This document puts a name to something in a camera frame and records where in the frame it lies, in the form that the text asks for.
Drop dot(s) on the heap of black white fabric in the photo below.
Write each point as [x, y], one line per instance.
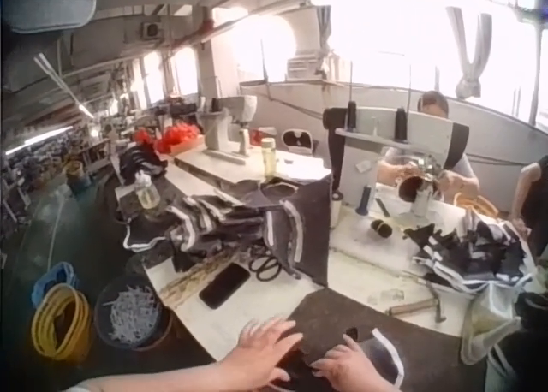
[466, 255]

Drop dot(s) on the blue grey thread spool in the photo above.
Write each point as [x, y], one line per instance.
[364, 200]

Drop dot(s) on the person's left hand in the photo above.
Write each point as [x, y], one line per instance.
[261, 358]

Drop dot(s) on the clear bottle yellow liquid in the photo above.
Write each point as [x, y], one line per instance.
[269, 158]

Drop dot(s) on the white post sewing machine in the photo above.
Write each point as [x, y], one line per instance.
[385, 152]

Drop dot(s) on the clear oil bottle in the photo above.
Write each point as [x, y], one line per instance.
[147, 193]

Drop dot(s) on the pile of dark trimmed fabric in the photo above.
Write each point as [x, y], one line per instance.
[222, 225]

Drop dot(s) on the fluorescent tube light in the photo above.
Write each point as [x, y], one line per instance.
[64, 84]

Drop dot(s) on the person's right hand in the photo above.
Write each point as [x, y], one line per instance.
[349, 370]

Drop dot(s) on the orange basket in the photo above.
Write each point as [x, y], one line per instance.
[477, 204]

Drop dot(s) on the black thread cone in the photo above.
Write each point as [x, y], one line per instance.
[352, 117]
[400, 124]

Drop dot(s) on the grey rounded panel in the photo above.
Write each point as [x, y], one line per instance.
[47, 4]

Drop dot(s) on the stack of black curved pieces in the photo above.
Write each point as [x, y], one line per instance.
[139, 163]

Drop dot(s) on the black smartphone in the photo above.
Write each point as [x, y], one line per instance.
[224, 286]

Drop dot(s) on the dark felt work mat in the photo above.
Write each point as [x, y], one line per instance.
[338, 315]

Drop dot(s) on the heap of red fabric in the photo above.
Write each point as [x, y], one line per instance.
[177, 137]

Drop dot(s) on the black white shoe upper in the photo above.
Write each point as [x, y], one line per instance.
[299, 138]

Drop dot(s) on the wall fan unit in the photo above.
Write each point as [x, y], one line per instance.
[151, 30]

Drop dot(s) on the black fabric piece white trim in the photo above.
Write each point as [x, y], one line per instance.
[385, 358]

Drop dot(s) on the white cloth bag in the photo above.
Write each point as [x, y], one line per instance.
[492, 315]

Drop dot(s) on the white thread cone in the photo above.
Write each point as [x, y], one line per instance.
[337, 208]

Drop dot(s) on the tied grey curtain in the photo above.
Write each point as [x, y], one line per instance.
[470, 58]

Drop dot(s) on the row of distant work tables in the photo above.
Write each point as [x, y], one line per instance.
[51, 156]

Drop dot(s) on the dark bucket of white scraps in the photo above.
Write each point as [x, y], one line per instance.
[130, 313]

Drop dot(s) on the patterned beige strip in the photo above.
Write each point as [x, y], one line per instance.
[188, 283]

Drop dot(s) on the black thread spool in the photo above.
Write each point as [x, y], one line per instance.
[381, 229]

